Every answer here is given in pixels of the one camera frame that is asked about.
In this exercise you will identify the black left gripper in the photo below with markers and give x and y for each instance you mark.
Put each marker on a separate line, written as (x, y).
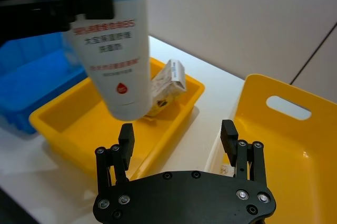
(23, 15)

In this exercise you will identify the shallow yellow plastic bin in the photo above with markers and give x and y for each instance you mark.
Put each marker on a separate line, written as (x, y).
(79, 124)

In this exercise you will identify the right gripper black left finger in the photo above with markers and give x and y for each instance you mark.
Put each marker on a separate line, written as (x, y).
(123, 150)

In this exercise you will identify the cream printed carton box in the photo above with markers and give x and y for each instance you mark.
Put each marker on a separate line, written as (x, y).
(168, 84)

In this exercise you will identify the blue plastic bin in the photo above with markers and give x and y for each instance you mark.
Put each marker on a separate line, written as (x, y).
(26, 84)

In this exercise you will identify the white and blue cosmetic tube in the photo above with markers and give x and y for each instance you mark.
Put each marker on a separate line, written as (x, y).
(118, 50)

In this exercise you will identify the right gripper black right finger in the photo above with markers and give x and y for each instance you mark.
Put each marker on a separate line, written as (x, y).
(246, 160)

